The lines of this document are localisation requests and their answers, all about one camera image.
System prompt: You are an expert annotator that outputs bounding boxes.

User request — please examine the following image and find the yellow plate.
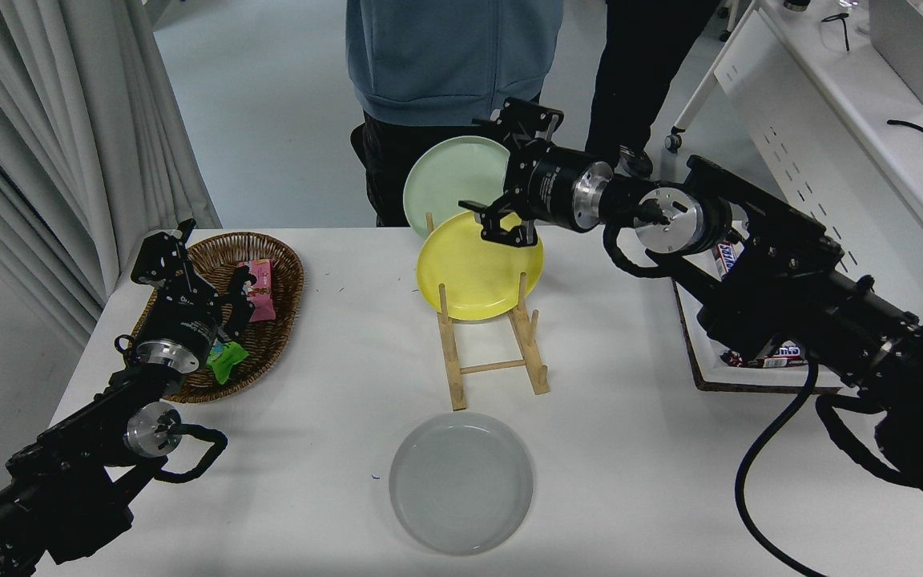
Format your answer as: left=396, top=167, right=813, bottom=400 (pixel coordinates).
left=416, top=210, right=545, bottom=322

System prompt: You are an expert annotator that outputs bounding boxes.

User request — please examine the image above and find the green candy wrapper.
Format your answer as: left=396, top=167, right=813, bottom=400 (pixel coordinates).
left=207, top=341, right=250, bottom=384

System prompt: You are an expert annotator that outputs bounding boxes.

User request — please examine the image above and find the brown Snickers bar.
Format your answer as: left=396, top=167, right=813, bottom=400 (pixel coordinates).
left=712, top=240, right=744, bottom=280
left=720, top=341, right=811, bottom=369

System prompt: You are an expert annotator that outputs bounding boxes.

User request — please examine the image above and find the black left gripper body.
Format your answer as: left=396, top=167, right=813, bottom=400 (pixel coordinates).
left=141, top=293, right=227, bottom=363

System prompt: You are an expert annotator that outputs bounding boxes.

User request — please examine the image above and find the wooden plate rack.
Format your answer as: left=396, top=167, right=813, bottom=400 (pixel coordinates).
left=425, top=210, right=550, bottom=412

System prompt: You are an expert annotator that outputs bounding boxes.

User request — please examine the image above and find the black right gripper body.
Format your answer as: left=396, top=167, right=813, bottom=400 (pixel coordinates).
left=504, top=140, right=590, bottom=229

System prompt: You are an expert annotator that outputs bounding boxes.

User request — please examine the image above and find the pink snack packet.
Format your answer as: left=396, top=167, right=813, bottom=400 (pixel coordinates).
left=235, top=259, right=278, bottom=323

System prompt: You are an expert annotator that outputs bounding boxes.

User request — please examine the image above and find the white rectangular tray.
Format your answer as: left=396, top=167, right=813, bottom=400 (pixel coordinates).
left=670, top=220, right=855, bottom=392

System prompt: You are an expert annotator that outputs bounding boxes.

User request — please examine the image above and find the thin black cable loop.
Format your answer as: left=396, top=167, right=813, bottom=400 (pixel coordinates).
left=820, top=11, right=853, bottom=51

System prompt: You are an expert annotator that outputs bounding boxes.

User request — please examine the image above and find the grey plate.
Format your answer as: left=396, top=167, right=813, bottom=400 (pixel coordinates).
left=389, top=413, right=534, bottom=556

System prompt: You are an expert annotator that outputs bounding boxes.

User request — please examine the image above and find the brown wicker basket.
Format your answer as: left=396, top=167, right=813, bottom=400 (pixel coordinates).
left=129, top=232, right=305, bottom=404

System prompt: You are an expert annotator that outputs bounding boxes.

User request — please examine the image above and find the white curtain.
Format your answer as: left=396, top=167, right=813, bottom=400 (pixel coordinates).
left=0, top=0, right=222, bottom=353

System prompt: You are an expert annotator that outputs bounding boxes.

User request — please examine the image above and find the pale green plate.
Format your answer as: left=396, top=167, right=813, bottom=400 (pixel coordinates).
left=402, top=135, right=514, bottom=239

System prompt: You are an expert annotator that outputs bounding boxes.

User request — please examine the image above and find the silver laptop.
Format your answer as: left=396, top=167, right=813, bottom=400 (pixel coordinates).
left=868, top=0, right=923, bottom=109

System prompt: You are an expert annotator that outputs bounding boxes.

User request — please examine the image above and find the person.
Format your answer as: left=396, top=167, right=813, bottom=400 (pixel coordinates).
left=345, top=0, right=565, bottom=228
left=586, top=0, right=719, bottom=179

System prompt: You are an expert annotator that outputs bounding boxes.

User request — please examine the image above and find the white desk with perforated panel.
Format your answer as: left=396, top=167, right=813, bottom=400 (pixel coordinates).
left=664, top=0, right=923, bottom=329

